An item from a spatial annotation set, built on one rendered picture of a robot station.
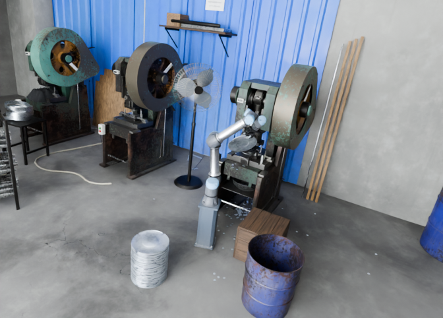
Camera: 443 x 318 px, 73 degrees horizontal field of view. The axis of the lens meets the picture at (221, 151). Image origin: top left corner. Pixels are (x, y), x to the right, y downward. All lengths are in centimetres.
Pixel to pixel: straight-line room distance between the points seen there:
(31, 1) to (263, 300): 637
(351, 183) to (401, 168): 61
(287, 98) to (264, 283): 149
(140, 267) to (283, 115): 170
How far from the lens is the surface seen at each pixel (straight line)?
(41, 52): 487
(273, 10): 433
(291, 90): 270
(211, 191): 271
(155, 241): 252
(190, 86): 358
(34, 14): 707
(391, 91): 412
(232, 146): 296
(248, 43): 445
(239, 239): 282
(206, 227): 288
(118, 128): 419
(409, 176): 434
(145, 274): 254
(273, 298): 238
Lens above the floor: 190
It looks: 21 degrees down
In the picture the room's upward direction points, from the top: 7 degrees clockwise
